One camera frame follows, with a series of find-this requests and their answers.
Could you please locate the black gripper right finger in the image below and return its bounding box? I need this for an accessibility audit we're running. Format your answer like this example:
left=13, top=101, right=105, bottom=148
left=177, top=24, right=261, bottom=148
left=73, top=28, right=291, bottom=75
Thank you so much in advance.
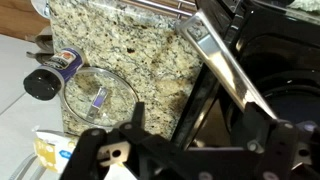
left=230, top=101, right=320, bottom=180

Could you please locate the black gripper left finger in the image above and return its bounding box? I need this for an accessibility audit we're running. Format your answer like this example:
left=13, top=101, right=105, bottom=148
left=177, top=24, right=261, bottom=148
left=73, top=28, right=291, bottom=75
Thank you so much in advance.
left=59, top=101, right=201, bottom=180

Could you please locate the small bottle black cap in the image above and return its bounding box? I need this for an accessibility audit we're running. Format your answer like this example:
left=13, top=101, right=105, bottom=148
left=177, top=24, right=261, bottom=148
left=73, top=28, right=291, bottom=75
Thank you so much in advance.
left=23, top=46, right=88, bottom=101

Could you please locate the black electric stove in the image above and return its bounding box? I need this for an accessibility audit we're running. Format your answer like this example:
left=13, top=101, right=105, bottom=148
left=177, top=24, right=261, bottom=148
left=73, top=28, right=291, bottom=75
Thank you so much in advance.
left=169, top=0, right=320, bottom=151

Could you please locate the white yellow paper package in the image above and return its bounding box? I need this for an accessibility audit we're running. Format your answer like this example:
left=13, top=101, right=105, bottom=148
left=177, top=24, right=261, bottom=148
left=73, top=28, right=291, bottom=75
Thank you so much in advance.
left=33, top=128, right=82, bottom=174

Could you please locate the round glass pot lid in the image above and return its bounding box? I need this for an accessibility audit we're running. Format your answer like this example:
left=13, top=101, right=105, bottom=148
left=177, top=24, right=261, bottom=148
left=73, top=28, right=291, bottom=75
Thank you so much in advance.
left=59, top=66, right=140, bottom=130

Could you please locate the granite topped counter cabinet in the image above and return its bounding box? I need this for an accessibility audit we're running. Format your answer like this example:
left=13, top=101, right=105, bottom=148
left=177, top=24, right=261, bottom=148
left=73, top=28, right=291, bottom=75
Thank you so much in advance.
left=48, top=0, right=205, bottom=141

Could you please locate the pale yellow dish towel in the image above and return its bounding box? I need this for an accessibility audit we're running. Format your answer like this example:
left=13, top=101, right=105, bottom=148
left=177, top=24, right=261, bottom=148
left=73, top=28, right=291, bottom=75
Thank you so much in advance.
left=289, top=0, right=320, bottom=14

